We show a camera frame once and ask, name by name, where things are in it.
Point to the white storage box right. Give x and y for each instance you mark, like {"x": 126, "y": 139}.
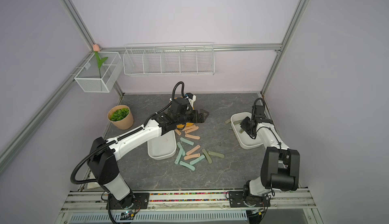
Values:
{"x": 244, "y": 140}

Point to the yellow storage box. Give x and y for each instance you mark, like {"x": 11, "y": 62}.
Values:
{"x": 181, "y": 126}

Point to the mint knife short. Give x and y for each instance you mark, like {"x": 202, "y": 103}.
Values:
{"x": 181, "y": 149}

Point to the white storage box left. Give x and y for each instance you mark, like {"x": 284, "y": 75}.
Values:
{"x": 162, "y": 147}

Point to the mint knife bottom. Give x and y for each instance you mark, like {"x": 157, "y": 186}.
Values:
{"x": 189, "y": 166}

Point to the artificial tulip flower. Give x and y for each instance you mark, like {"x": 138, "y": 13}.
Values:
{"x": 100, "y": 61}

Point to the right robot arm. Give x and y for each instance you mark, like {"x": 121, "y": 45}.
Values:
{"x": 280, "y": 166}

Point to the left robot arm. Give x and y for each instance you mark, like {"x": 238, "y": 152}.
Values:
{"x": 100, "y": 165}

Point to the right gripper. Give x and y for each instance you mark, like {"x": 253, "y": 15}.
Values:
{"x": 243, "y": 125}

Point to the potted green plant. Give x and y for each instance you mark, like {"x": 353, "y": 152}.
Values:
{"x": 121, "y": 117}

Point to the pink knife top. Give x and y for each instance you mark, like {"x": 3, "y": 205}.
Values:
{"x": 189, "y": 127}

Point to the mint knife left long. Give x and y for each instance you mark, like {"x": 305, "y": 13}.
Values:
{"x": 178, "y": 158}

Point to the white storage box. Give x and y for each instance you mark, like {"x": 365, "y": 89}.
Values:
{"x": 162, "y": 147}
{"x": 244, "y": 140}

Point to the mint knife right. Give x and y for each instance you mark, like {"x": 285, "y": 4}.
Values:
{"x": 195, "y": 161}

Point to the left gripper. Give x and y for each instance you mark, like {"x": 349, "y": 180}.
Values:
{"x": 202, "y": 120}

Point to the white wire basket long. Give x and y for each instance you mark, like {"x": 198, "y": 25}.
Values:
{"x": 146, "y": 59}

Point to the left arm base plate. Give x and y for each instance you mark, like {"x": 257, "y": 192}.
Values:
{"x": 133, "y": 201}

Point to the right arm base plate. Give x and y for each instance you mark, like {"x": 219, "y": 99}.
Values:
{"x": 239, "y": 199}

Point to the white mesh basket small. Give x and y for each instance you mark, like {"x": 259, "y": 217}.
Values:
{"x": 88, "y": 76}

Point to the mint knife upper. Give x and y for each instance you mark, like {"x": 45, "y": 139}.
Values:
{"x": 189, "y": 142}

